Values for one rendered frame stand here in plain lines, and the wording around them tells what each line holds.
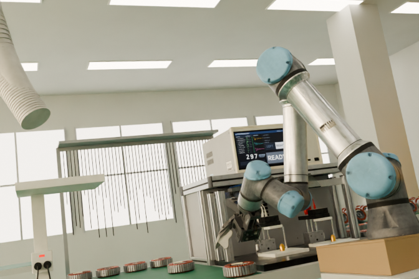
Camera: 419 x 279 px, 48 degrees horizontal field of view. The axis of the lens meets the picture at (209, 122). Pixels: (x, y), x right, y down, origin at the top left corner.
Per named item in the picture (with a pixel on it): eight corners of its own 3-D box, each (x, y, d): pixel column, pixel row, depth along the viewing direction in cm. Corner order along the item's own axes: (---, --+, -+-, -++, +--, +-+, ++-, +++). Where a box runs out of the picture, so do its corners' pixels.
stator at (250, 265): (260, 273, 154) (259, 261, 155) (227, 279, 152) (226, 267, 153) (252, 270, 165) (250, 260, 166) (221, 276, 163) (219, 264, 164)
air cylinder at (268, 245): (277, 251, 200) (275, 238, 201) (261, 254, 197) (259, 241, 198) (271, 251, 204) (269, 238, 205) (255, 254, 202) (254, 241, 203)
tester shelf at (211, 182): (348, 170, 219) (346, 160, 220) (212, 187, 194) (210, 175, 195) (298, 181, 259) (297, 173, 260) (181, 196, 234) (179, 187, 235)
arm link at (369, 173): (411, 181, 129) (290, 49, 153) (403, 178, 117) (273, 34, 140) (376, 208, 133) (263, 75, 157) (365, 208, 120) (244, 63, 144)
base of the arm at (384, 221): (436, 230, 130) (426, 194, 132) (389, 237, 125) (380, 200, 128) (400, 234, 144) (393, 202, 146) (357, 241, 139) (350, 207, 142)
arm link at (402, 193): (411, 198, 140) (400, 153, 143) (405, 197, 128) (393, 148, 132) (370, 205, 145) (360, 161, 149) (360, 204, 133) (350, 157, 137)
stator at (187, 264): (199, 269, 192) (197, 260, 193) (173, 274, 188) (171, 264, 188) (189, 268, 202) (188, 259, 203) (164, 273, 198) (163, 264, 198)
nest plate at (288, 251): (309, 251, 183) (308, 248, 184) (275, 257, 178) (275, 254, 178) (290, 250, 197) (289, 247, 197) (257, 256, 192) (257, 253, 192)
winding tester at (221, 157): (323, 164, 219) (315, 121, 223) (237, 173, 203) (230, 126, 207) (282, 174, 254) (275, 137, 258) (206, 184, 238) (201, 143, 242)
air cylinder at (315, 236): (325, 242, 209) (323, 230, 210) (310, 245, 206) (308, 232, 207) (318, 242, 213) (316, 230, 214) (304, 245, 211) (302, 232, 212)
